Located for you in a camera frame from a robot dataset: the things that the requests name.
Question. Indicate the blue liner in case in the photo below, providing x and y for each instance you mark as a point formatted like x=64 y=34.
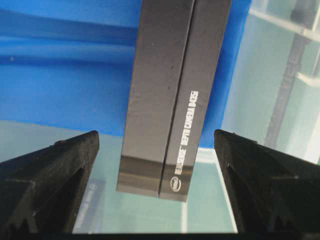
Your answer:
x=68 y=63

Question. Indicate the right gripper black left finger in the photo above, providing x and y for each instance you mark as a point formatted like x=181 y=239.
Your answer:
x=42 y=191

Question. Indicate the black camera box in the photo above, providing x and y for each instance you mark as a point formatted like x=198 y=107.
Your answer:
x=176 y=56

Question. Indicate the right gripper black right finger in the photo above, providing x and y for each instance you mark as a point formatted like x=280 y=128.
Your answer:
x=269 y=191

